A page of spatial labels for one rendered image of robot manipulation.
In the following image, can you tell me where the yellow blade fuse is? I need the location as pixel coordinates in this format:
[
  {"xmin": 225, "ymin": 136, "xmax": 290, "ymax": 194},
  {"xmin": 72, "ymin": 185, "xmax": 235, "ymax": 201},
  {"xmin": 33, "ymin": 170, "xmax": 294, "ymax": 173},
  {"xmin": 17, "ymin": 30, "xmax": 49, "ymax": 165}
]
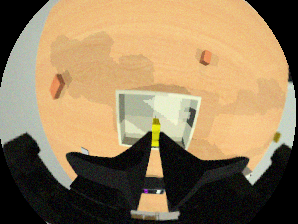
[{"xmin": 152, "ymin": 116, "xmax": 160, "ymax": 147}]

